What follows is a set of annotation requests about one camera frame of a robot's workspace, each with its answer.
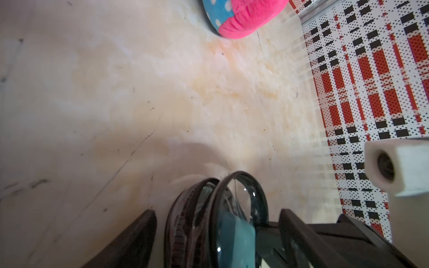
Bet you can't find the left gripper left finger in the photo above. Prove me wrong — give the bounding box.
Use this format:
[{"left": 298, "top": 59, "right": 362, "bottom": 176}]
[{"left": 83, "top": 209, "right": 157, "bottom": 268}]

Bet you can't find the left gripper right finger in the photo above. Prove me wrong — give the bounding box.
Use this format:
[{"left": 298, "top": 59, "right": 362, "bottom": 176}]
[{"left": 279, "top": 209, "right": 352, "bottom": 268}]

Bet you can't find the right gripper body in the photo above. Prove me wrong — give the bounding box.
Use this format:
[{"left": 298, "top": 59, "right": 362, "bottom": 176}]
[{"left": 256, "top": 197, "right": 429, "bottom": 268}]

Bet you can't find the black cable bottom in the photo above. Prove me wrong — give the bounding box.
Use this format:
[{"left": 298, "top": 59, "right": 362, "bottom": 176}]
[{"left": 163, "top": 170, "right": 269, "bottom": 268}]

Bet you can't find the teal charger bottom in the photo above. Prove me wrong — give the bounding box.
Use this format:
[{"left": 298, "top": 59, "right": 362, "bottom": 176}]
[{"left": 217, "top": 212, "right": 256, "bottom": 268}]

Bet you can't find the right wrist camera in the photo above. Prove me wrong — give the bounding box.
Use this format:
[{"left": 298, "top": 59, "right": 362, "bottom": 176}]
[{"left": 364, "top": 137, "right": 429, "bottom": 197}]

